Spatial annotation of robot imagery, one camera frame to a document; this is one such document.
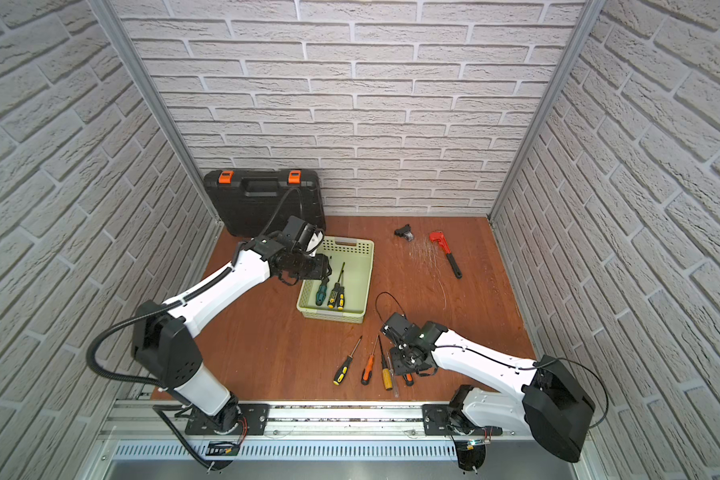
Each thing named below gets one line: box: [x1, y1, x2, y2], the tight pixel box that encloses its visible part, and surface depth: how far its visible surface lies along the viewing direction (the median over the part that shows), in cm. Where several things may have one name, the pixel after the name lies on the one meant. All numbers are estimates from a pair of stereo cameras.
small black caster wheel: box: [394, 224, 414, 242], surface depth 116 cm
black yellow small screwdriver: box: [337, 269, 345, 311], surface depth 96 cm
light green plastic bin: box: [296, 236, 375, 323], surface depth 99 cm
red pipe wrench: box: [429, 231, 463, 279], surface depth 112 cm
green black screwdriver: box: [315, 284, 327, 306], surface depth 96 cm
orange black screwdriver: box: [361, 334, 379, 386], surface depth 82 cm
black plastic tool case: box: [205, 169, 326, 237], surface depth 95 cm
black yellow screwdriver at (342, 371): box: [333, 335, 363, 386], surface depth 82 cm
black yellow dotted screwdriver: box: [327, 261, 345, 309], surface depth 96 cm
